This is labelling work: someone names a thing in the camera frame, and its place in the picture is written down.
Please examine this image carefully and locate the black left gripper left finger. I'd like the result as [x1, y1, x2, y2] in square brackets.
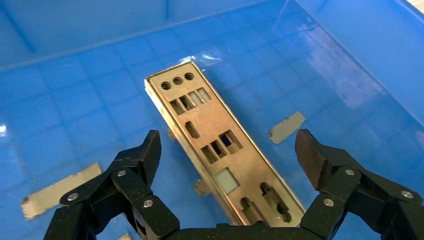
[43, 129, 181, 240]

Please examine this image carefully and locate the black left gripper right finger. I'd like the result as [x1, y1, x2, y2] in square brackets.
[294, 129, 424, 240]

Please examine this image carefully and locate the silver metal IO shield plate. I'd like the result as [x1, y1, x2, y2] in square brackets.
[144, 79, 244, 227]
[144, 60, 306, 229]

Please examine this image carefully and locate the blue plastic tray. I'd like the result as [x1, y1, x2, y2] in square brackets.
[0, 0, 424, 240]

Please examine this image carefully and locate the clear tape piece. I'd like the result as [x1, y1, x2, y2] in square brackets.
[178, 49, 222, 72]

